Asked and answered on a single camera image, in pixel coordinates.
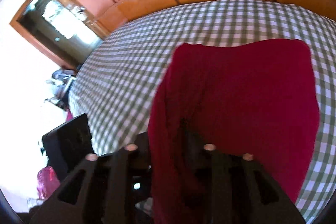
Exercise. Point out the pink bag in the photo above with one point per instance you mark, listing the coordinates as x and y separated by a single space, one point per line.
47 182

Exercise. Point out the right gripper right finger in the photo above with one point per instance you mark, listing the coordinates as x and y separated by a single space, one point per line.
223 188

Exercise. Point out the green checked bedspread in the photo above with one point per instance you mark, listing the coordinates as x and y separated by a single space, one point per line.
116 84

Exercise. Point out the dark red garment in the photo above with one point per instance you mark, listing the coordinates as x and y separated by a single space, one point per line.
258 98

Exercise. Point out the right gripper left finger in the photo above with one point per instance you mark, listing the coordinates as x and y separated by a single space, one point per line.
105 190

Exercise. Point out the wooden framed mirror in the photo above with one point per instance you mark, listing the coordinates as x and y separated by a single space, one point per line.
63 30

